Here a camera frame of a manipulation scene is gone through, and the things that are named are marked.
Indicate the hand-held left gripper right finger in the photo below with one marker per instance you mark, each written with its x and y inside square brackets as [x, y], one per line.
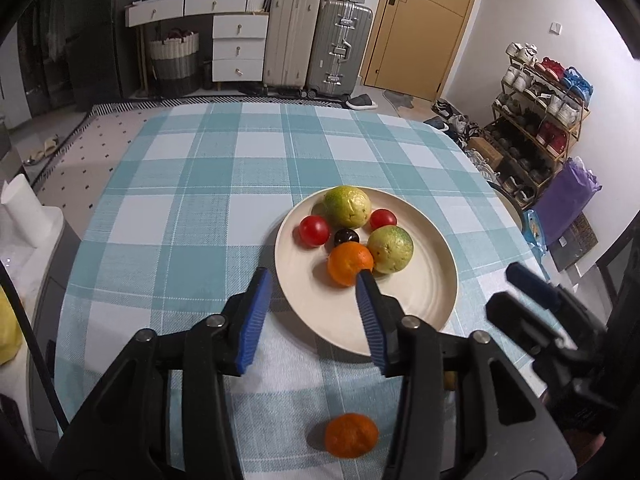
[372, 320]

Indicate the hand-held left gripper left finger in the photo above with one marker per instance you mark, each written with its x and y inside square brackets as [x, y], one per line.
[255, 315]

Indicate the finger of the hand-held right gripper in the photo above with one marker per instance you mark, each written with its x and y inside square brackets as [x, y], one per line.
[532, 282]
[517, 322]

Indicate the cream round plate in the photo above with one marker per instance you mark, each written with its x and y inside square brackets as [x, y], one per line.
[425, 300]

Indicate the orange tangerine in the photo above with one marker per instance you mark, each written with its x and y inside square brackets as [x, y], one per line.
[347, 265]
[351, 435]

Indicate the green yellow guava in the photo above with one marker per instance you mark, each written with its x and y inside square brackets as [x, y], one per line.
[390, 250]
[346, 206]

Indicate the dark purple plum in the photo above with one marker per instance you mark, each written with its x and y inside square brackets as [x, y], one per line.
[346, 237]

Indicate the red tomato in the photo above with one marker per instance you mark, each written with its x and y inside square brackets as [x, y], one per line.
[383, 219]
[314, 231]

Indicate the blue plastic bag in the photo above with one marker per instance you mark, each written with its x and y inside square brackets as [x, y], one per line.
[535, 232]

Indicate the dark floor mats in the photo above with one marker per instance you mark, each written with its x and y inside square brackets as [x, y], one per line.
[575, 242]

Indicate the purple bag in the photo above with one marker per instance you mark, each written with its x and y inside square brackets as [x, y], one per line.
[567, 200]

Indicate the blue checked tablecloth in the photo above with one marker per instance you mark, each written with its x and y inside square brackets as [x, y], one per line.
[200, 200]

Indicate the small cardboard box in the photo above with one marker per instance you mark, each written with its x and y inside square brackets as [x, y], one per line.
[485, 152]

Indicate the shoe rack with shoes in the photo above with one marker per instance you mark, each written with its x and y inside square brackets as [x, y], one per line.
[537, 120]

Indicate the pile of shoes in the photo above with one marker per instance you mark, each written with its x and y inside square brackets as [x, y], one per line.
[460, 125]

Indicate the grey slippers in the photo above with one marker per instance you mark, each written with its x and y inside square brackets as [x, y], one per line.
[361, 103]

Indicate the grey doormat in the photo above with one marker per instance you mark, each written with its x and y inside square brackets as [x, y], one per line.
[398, 100]

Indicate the dotted rug with striped border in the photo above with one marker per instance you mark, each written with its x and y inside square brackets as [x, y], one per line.
[90, 155]

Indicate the yellow bag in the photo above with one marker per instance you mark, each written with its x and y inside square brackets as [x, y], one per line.
[9, 325]

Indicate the white cylinder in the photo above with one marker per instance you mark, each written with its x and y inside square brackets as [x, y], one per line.
[25, 210]

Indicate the woven laundry basket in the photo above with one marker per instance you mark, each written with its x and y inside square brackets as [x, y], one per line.
[173, 62]

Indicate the white dressing desk with drawers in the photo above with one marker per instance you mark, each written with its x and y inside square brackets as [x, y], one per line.
[237, 50]

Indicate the beige sandals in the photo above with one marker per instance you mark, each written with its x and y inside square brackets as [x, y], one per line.
[42, 150]

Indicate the wooden door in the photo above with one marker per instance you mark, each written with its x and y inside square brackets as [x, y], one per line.
[425, 35]

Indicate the silver suitcase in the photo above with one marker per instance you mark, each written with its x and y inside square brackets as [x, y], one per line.
[340, 50]

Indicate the beige suitcase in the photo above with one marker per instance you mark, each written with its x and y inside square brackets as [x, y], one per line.
[290, 40]

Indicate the dark wardrobe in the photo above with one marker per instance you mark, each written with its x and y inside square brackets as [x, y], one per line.
[47, 45]

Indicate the white light switch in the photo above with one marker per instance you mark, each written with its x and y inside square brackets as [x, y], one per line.
[555, 28]

